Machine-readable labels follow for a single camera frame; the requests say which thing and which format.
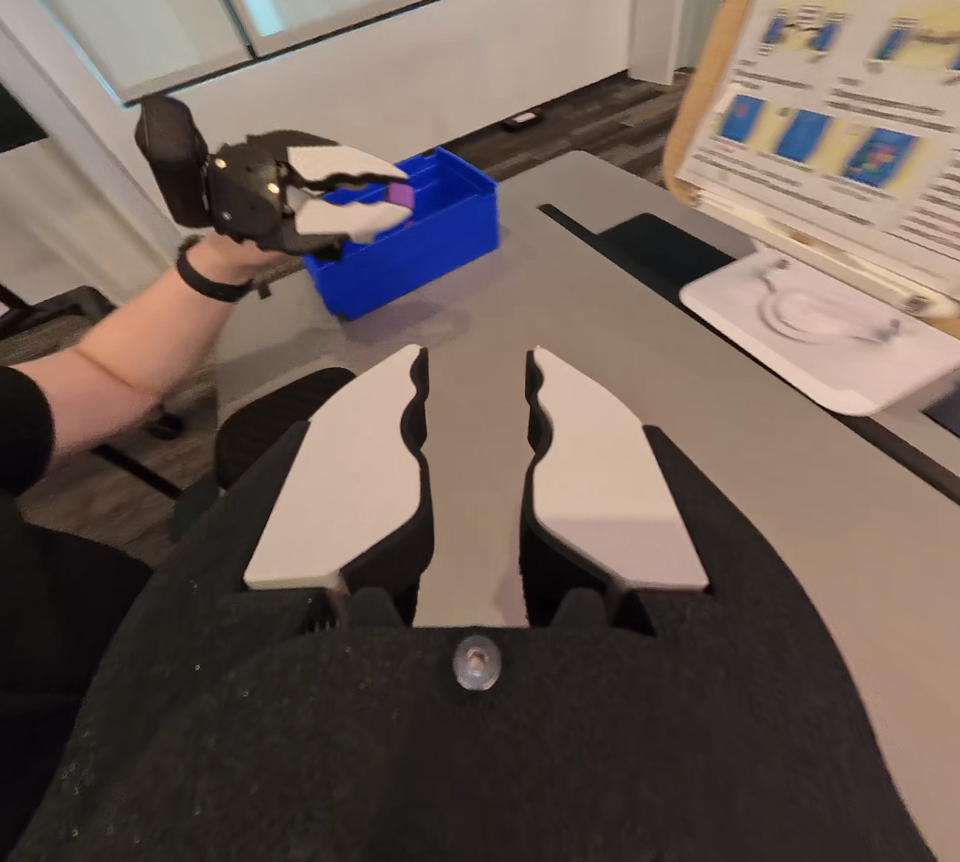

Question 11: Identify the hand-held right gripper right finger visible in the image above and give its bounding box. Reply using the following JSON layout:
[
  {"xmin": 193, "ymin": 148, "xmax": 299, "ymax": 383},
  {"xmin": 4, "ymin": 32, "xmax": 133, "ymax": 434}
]
[{"xmin": 519, "ymin": 347, "xmax": 711, "ymax": 629}]

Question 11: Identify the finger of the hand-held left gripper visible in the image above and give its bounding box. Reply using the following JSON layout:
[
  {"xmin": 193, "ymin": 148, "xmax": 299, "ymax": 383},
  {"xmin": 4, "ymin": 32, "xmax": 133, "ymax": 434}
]
[
  {"xmin": 294, "ymin": 198, "xmax": 402, "ymax": 244},
  {"xmin": 286, "ymin": 144, "xmax": 410, "ymax": 197}
]

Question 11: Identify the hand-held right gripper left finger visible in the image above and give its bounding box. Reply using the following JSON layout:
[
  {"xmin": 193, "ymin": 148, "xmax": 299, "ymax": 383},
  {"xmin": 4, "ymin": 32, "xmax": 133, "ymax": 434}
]
[{"xmin": 243, "ymin": 345, "xmax": 436, "ymax": 629}]

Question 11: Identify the blue plastic bin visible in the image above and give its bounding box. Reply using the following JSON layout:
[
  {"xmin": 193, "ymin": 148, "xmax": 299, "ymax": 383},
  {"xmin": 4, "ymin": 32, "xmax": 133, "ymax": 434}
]
[{"xmin": 303, "ymin": 146, "xmax": 501, "ymax": 322}]

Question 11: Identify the person's left forearm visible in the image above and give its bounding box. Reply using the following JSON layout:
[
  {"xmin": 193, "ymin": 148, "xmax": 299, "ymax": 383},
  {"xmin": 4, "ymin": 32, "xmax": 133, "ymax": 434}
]
[{"xmin": 11, "ymin": 270, "xmax": 234, "ymax": 477}]

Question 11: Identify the person's left hand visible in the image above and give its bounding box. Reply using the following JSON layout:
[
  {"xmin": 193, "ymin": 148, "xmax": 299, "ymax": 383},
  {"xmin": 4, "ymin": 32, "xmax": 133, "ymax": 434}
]
[{"xmin": 196, "ymin": 232, "xmax": 301, "ymax": 272}]

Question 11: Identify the white partition panel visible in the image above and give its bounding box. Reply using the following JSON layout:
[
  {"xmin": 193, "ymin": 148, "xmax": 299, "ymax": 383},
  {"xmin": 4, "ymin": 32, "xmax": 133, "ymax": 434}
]
[{"xmin": 123, "ymin": 0, "xmax": 699, "ymax": 203}]

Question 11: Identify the black wristband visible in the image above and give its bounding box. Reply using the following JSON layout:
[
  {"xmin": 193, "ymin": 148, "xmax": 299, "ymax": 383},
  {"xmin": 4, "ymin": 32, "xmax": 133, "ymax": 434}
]
[{"xmin": 174, "ymin": 236, "xmax": 255, "ymax": 303}]

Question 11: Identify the black mesh chair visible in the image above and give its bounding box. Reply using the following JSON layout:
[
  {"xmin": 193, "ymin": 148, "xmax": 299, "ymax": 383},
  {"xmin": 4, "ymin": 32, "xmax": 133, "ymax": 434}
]
[{"xmin": 172, "ymin": 366, "xmax": 357, "ymax": 541}]

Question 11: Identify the black desk flap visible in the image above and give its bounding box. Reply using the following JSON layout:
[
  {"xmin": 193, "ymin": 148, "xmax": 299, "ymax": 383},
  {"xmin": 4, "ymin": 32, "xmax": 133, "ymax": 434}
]
[
  {"xmin": 600, "ymin": 212, "xmax": 736, "ymax": 286},
  {"xmin": 924, "ymin": 386, "xmax": 960, "ymax": 437}
]

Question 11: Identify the wooden backing board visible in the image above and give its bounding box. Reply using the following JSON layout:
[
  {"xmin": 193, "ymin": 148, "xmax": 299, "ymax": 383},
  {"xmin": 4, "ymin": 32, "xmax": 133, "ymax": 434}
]
[{"xmin": 663, "ymin": 0, "xmax": 960, "ymax": 342}]

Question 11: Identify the printed instruction sheet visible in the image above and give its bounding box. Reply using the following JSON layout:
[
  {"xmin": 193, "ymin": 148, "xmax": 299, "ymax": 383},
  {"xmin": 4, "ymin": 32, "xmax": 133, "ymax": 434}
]
[{"xmin": 686, "ymin": 0, "xmax": 960, "ymax": 278}]

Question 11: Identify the black wall screen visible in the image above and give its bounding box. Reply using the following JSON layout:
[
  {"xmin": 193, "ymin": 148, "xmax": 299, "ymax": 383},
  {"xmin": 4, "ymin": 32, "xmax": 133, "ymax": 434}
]
[{"xmin": 0, "ymin": 82, "xmax": 48, "ymax": 154}]

